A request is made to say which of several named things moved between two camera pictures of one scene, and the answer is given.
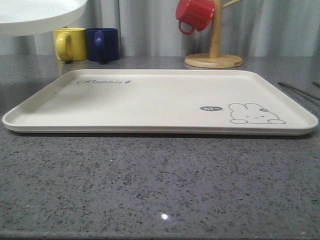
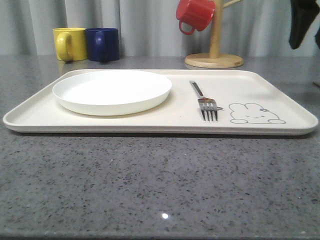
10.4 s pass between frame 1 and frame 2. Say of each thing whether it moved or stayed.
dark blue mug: stayed
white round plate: moved
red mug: stayed
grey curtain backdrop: stayed
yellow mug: stayed
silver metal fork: moved
